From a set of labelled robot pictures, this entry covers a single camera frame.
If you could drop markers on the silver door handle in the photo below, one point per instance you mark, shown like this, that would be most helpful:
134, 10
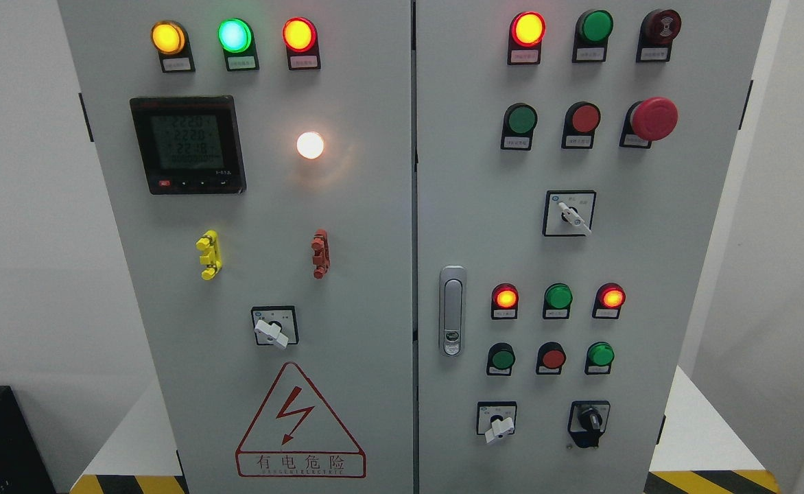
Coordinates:
452, 284

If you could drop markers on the grey left cabinet door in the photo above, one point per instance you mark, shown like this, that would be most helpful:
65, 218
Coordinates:
355, 324

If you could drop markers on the grey cabinet door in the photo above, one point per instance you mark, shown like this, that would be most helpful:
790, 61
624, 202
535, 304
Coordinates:
355, 324
483, 208

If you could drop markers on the grey right cabinet door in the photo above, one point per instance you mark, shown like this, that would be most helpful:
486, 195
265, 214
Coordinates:
483, 208

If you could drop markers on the red terminal connector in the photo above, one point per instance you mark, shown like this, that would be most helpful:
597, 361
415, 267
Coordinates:
320, 253

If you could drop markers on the middle left red indicator lamp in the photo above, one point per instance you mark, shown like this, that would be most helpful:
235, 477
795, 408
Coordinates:
505, 302

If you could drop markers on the red indicator lamp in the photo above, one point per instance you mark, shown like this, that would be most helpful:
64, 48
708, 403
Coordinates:
526, 33
609, 299
505, 302
301, 42

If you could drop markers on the white glowing indicator lamp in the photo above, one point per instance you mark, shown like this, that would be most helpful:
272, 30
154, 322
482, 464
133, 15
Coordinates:
310, 145

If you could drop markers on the middle green indicator lamp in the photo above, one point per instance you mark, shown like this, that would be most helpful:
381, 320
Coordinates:
557, 302

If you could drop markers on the green indicator lamp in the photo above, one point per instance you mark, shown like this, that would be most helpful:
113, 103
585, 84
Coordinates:
557, 302
238, 44
591, 35

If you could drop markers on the upper green push button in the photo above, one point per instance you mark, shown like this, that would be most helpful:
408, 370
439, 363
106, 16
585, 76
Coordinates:
519, 123

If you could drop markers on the lower red push button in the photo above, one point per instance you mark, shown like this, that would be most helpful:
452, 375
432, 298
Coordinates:
550, 359

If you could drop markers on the red push button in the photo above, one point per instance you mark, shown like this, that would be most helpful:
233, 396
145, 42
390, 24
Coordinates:
550, 359
581, 121

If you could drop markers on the yellow terminal connector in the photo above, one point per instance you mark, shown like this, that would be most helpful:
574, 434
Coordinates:
210, 255

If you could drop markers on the middle right red indicator lamp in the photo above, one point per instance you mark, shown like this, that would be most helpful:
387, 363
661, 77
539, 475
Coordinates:
609, 299

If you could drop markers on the red electric hazard warning sticker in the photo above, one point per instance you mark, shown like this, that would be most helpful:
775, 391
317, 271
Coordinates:
296, 433

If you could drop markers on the upper red push button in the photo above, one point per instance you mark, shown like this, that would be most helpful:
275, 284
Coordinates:
581, 121

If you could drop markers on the lower right green push button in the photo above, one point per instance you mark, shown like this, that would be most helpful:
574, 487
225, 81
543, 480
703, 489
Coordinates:
599, 359

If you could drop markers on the red indicator lamp top left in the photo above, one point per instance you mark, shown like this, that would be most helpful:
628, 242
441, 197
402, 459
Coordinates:
301, 42

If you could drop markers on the black digital power meter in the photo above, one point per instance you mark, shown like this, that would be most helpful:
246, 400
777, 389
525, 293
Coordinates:
189, 145

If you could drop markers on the red indicator lamp top right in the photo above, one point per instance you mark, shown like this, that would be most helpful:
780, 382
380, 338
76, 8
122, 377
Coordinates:
526, 33

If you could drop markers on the green indicator lamp top left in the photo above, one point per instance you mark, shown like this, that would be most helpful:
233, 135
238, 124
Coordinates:
238, 44

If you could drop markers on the red emergency stop button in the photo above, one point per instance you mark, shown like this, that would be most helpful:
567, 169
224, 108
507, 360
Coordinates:
648, 120

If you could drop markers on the green indicator lamp top right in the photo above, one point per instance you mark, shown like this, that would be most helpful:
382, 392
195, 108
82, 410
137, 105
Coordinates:
591, 35

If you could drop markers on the yellow indicator lamp top left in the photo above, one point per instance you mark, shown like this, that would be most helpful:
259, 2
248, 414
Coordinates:
173, 46

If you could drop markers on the dark red buzzer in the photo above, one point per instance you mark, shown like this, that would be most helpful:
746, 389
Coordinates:
658, 30

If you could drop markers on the white platform with hazard stripes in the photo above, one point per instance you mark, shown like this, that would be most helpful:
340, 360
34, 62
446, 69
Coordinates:
697, 453

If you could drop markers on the left door white selector switch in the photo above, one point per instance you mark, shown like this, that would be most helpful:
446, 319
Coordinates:
275, 325

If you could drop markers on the upper right white selector switch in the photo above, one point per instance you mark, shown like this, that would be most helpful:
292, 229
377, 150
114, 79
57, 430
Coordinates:
568, 213

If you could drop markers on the bottom white selector switch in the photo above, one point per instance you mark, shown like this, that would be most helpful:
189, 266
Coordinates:
495, 420

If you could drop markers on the bottom black knob selector switch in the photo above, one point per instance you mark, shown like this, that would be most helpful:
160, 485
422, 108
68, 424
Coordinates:
587, 422

